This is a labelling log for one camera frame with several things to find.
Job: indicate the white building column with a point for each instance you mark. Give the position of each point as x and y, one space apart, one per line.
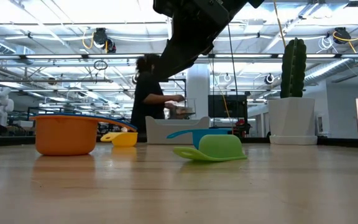
197 90

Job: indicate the large orange measuring cup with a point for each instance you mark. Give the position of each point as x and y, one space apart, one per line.
64 137

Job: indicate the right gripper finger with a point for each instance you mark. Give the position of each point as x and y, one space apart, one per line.
179 59

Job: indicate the grey plastic basket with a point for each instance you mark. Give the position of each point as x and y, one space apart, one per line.
179 132

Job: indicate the person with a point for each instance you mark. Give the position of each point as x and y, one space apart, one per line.
146 99

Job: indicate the green measuring cup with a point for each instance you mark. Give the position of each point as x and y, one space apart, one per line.
219 147

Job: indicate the yellow measuring cup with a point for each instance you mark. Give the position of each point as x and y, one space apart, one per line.
123 140

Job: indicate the green cactus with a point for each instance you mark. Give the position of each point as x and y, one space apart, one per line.
294 68

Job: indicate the white planter pot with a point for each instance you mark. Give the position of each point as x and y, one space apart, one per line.
292 121

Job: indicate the light blue measuring cup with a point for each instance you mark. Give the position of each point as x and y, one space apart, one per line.
202 133

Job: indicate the black display screen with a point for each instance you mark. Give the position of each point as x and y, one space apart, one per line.
227 105

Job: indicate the white humanoid robot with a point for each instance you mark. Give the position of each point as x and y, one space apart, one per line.
0 105

